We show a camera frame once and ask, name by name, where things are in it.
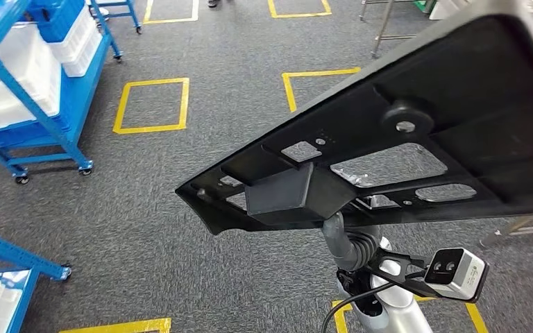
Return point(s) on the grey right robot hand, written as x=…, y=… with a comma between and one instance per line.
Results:
x=337, y=243

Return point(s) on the black plastic plate bracket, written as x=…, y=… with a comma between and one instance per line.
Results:
x=478, y=92

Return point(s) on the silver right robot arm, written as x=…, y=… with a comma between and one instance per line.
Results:
x=400, y=317

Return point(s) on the blue metal shelf rack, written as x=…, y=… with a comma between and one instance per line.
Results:
x=18, y=253
x=128, y=14
x=75, y=101

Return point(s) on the yellow floor tape square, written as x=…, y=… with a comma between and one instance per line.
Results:
x=110, y=325
x=475, y=317

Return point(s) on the white top steel table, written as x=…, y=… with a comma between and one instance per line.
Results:
x=443, y=8

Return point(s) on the blue plastic bin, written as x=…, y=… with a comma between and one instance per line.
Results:
x=57, y=18

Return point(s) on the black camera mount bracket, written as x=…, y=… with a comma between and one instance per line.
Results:
x=416, y=287

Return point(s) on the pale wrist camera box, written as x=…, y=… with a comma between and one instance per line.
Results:
x=459, y=275

